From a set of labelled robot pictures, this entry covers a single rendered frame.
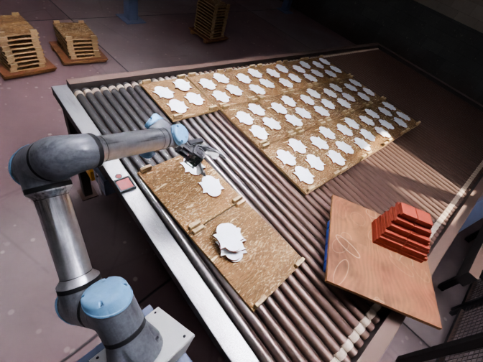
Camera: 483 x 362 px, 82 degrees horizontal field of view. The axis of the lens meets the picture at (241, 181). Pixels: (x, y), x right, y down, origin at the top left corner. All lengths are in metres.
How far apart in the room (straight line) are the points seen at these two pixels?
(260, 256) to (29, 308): 1.48
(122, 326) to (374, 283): 0.98
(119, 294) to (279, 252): 0.73
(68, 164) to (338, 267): 1.05
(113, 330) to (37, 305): 1.38
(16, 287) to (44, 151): 1.55
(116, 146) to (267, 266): 0.78
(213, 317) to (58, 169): 0.72
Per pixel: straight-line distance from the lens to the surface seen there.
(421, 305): 1.47
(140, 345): 0.89
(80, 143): 0.81
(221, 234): 1.19
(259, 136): 1.81
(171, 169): 1.46
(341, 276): 1.27
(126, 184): 1.40
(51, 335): 2.13
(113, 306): 0.83
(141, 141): 0.92
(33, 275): 2.29
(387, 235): 1.45
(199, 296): 1.16
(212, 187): 1.40
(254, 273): 1.22
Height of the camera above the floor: 2.00
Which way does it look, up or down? 46 degrees down
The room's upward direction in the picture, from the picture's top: 22 degrees clockwise
